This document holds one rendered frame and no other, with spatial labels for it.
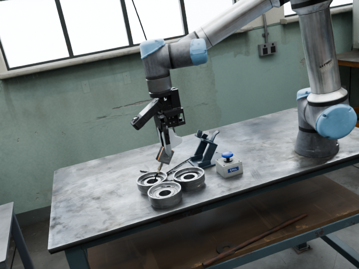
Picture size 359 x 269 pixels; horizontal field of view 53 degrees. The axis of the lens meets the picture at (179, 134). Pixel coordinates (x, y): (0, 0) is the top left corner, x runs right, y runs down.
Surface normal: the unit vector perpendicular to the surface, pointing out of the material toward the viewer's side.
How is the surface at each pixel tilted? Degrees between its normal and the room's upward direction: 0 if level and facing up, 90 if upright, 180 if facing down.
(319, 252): 0
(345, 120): 98
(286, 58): 90
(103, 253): 0
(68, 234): 0
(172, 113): 90
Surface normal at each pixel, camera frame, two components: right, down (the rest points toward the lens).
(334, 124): 0.03, 0.45
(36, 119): 0.29, 0.27
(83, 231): -0.16, -0.93
